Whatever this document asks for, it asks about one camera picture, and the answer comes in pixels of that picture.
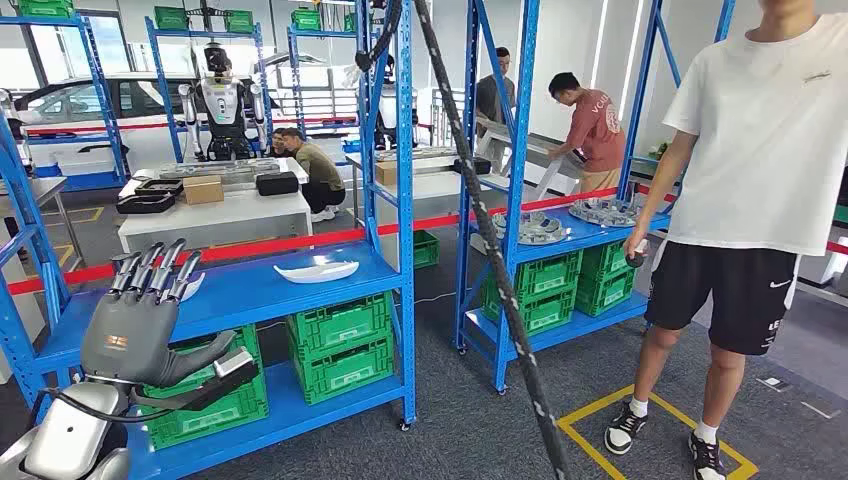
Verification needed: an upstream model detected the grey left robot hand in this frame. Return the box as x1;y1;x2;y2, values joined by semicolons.
80;238;238;389

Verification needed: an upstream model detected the white curved car part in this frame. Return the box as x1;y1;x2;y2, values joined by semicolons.
273;260;360;285
177;272;207;303

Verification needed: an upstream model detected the blue steel shelf rack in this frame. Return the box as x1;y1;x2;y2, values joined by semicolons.
144;16;274;164
0;0;417;480
0;14;130;193
286;25;372;140
453;0;737;395

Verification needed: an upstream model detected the black foam tray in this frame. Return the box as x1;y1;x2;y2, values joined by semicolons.
116;193;177;215
134;178;185;197

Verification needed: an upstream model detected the large blue bin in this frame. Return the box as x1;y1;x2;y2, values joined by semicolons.
33;164;127;193

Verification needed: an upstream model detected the red barrier tape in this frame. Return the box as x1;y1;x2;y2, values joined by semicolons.
26;115;432;137
6;184;848;297

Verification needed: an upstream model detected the grey metal parts tray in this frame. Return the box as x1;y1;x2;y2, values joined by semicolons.
157;158;283;185
374;146;458;162

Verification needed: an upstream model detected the white car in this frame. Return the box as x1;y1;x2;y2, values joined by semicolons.
14;51;362;175

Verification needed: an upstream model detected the grey metal railing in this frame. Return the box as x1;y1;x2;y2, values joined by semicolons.
430;87;465;148

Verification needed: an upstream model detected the silver wheel cover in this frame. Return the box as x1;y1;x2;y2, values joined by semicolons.
568;197;643;229
493;211;571;246

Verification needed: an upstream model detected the steel table with dark top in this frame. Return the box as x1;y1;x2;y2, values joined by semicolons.
475;117;588;201

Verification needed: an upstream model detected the black braided rope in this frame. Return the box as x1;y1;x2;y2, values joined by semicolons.
410;0;572;480

